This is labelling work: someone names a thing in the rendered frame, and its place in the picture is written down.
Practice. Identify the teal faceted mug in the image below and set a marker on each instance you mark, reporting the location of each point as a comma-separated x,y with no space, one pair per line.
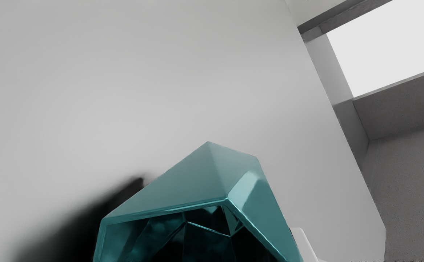
201,182

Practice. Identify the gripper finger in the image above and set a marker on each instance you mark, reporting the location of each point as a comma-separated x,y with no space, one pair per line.
304,245

